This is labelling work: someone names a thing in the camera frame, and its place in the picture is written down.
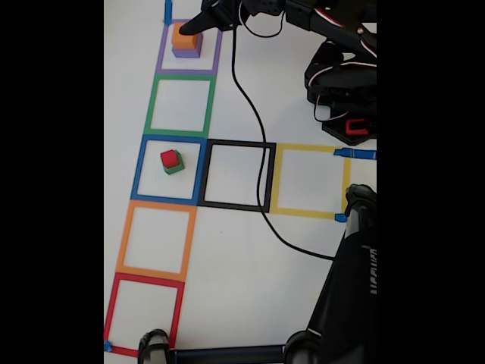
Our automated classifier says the orange block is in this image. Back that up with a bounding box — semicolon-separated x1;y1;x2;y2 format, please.
171;22;199;52

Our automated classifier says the purple block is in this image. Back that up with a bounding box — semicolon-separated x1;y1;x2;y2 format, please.
173;32;204;59

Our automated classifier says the small red cube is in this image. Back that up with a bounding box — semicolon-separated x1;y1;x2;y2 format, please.
160;149;179;169

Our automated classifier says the green block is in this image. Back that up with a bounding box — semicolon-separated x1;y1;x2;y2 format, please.
162;150;186;177

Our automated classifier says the purple square frame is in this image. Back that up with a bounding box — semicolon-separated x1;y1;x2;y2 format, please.
155;18;224;77

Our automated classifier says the green square frame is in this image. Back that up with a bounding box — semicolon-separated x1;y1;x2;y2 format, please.
143;74;217;138

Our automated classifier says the black camera cable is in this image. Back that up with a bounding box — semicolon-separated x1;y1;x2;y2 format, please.
230;24;336;261

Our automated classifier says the black square frame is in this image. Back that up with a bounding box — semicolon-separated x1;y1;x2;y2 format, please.
197;139;277;213

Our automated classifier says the blue square frame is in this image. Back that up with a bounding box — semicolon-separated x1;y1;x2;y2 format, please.
130;134;208;206

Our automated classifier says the yellow square frame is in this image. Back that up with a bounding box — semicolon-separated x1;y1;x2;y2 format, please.
269;143;352;221

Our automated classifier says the orange square frame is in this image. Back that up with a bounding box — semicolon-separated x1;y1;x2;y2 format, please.
115;199;198;282

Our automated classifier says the red square frame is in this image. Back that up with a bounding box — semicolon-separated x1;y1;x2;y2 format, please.
103;271;186;359

